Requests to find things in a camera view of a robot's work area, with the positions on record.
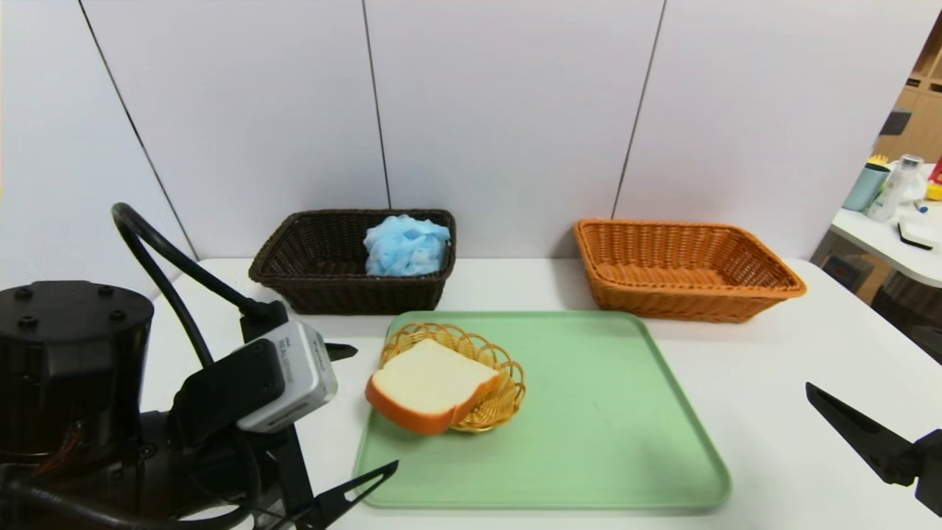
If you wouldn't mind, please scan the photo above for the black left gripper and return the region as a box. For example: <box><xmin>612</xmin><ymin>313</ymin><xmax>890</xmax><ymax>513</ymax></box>
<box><xmin>171</xmin><ymin>302</ymin><xmax>400</xmax><ymax>530</ymax></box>

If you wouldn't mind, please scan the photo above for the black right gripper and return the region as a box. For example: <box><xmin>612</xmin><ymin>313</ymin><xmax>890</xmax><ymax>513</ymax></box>
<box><xmin>804</xmin><ymin>381</ymin><xmax>942</xmax><ymax>518</ymax></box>

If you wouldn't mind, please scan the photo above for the light blue bath loofah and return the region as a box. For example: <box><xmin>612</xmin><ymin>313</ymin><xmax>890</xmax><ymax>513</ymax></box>
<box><xmin>363</xmin><ymin>214</ymin><xmax>452</xmax><ymax>278</ymax></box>

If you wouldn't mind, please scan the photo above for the dark brown wicker basket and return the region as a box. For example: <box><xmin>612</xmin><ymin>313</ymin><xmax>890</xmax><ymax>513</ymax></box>
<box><xmin>249</xmin><ymin>210</ymin><xmax>457</xmax><ymax>316</ymax></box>

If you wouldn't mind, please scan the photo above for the small round yellow wicker basket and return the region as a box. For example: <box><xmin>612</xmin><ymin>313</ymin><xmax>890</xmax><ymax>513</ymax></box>
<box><xmin>378</xmin><ymin>322</ymin><xmax>528</xmax><ymax>434</ymax></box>

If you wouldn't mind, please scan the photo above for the orange wicker basket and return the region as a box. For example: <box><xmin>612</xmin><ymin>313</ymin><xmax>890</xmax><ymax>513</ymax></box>
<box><xmin>574</xmin><ymin>219</ymin><xmax>808</xmax><ymax>325</ymax></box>

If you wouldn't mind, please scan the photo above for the toy bread slice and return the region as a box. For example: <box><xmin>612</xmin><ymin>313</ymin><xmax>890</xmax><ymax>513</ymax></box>
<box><xmin>366</xmin><ymin>338</ymin><xmax>501</xmax><ymax>437</ymax></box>

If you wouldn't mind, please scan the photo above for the white side table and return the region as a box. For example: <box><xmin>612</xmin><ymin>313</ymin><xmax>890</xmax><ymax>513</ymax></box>
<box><xmin>830</xmin><ymin>166</ymin><xmax>942</xmax><ymax>289</ymax></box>

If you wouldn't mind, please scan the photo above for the black and white flat box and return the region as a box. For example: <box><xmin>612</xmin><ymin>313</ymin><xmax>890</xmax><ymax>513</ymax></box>
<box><xmin>898</xmin><ymin>219</ymin><xmax>942</xmax><ymax>251</ymax></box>

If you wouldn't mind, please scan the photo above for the clear plastic bottle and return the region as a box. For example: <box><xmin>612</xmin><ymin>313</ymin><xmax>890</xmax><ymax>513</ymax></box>
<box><xmin>866</xmin><ymin>155</ymin><xmax>927</xmax><ymax>223</ymax></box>

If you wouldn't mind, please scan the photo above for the teal cup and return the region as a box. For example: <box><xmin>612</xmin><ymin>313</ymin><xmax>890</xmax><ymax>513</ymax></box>
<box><xmin>843</xmin><ymin>156</ymin><xmax>891</xmax><ymax>213</ymax></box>

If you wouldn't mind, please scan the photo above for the light green plastic tray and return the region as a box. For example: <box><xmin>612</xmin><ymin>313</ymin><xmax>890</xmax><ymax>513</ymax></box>
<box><xmin>353</xmin><ymin>311</ymin><xmax>732</xmax><ymax>510</ymax></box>

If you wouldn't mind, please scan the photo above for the wooden shelf unit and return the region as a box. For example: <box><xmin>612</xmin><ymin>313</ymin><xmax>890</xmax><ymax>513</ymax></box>
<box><xmin>872</xmin><ymin>7</ymin><xmax>942</xmax><ymax>166</ymax></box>

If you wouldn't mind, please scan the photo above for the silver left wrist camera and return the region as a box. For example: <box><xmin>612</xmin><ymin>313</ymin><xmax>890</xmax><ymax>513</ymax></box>
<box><xmin>173</xmin><ymin>320</ymin><xmax>339</xmax><ymax>450</ymax></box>

